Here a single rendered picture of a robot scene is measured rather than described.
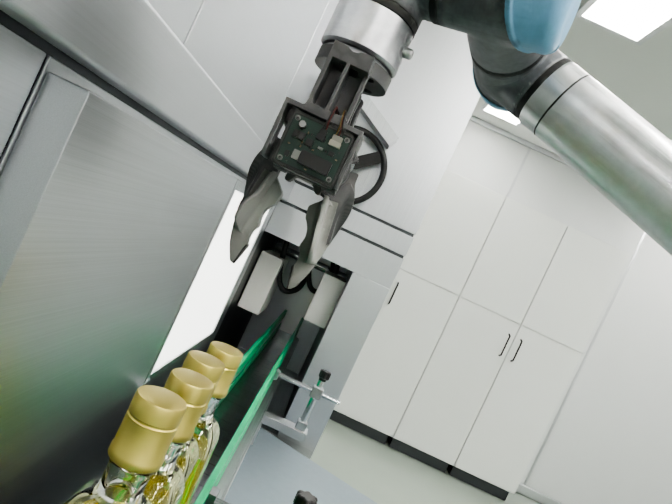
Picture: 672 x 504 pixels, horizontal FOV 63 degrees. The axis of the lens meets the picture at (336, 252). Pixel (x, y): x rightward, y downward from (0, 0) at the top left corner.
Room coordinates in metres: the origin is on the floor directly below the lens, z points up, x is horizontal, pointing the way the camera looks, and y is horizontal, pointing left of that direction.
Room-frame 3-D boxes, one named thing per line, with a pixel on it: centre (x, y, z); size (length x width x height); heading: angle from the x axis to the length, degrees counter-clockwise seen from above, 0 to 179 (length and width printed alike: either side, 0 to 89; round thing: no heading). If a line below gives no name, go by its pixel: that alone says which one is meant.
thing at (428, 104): (1.84, 0.01, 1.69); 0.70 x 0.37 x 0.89; 0
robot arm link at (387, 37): (0.50, 0.05, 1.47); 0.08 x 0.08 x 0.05
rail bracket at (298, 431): (1.29, -0.07, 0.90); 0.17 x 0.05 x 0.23; 90
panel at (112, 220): (0.79, 0.19, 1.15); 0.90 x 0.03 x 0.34; 0
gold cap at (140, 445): (0.35, 0.06, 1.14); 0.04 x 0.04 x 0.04
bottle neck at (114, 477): (0.35, 0.06, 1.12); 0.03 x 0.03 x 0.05
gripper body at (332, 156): (0.50, 0.06, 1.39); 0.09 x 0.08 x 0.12; 179
